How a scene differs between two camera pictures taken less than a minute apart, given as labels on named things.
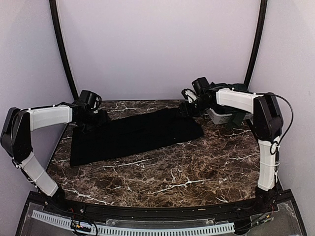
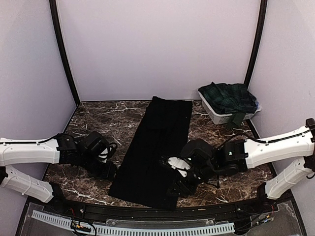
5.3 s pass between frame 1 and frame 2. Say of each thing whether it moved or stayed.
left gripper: moved
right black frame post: stayed
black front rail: stayed
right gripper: moved
